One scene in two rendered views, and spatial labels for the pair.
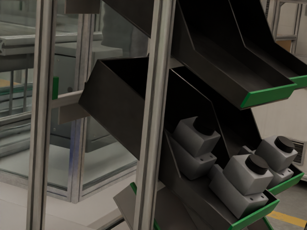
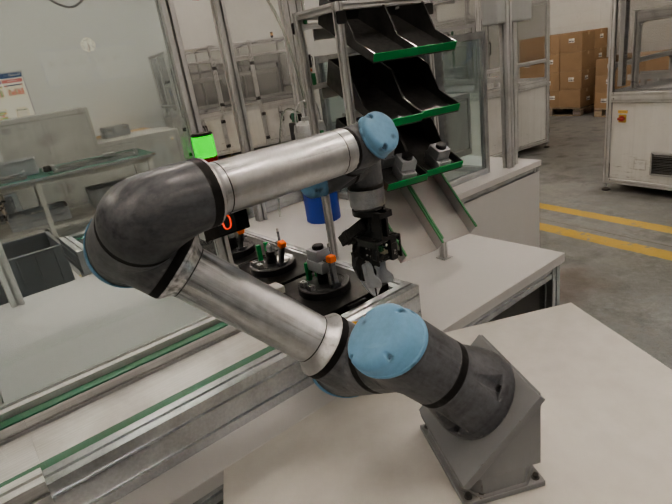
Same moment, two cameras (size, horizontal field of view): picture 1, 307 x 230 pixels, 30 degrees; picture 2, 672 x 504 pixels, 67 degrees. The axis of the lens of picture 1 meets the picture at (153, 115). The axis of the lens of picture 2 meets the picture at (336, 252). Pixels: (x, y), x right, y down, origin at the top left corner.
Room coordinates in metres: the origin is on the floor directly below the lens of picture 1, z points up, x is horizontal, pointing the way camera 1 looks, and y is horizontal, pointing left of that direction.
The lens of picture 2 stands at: (-0.58, -0.57, 1.53)
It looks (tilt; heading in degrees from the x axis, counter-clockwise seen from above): 21 degrees down; 28
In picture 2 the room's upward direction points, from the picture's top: 9 degrees counter-clockwise
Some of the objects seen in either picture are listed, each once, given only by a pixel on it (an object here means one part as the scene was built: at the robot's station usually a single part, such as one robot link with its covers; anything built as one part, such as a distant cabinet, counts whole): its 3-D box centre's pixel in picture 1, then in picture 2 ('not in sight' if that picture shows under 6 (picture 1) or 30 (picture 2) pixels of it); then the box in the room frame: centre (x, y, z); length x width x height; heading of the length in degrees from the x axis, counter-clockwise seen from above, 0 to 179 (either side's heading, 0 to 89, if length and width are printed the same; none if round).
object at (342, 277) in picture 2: not in sight; (324, 285); (0.49, 0.05, 0.98); 0.14 x 0.14 x 0.02
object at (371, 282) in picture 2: not in sight; (373, 281); (0.35, -0.15, 1.07); 0.06 x 0.03 x 0.09; 64
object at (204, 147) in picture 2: not in sight; (204, 146); (0.37, 0.24, 1.39); 0.05 x 0.05 x 0.05
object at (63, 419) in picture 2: not in sight; (225, 354); (0.23, 0.20, 0.91); 0.84 x 0.28 x 0.10; 154
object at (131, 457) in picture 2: not in sight; (272, 375); (0.17, 0.03, 0.91); 0.89 x 0.06 x 0.11; 154
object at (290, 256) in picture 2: not in sight; (270, 254); (0.60, 0.28, 1.01); 0.24 x 0.24 x 0.13; 64
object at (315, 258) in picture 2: not in sight; (317, 256); (0.49, 0.06, 1.06); 0.08 x 0.04 x 0.07; 64
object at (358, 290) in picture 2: not in sight; (325, 291); (0.49, 0.05, 0.96); 0.24 x 0.24 x 0.02; 64
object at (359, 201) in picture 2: not in sight; (368, 197); (0.37, -0.16, 1.25); 0.08 x 0.08 x 0.05
